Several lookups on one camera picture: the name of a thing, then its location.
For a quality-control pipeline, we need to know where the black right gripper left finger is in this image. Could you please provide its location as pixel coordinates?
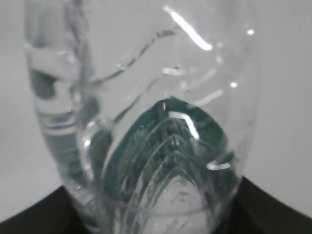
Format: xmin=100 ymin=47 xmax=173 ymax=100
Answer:
xmin=0 ymin=186 xmax=88 ymax=234

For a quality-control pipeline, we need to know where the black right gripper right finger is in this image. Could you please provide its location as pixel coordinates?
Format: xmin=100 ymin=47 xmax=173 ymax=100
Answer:
xmin=219 ymin=177 xmax=312 ymax=234

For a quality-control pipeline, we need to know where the clear green-label water bottle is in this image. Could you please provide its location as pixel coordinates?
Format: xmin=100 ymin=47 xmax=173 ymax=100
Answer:
xmin=24 ymin=0 xmax=259 ymax=234

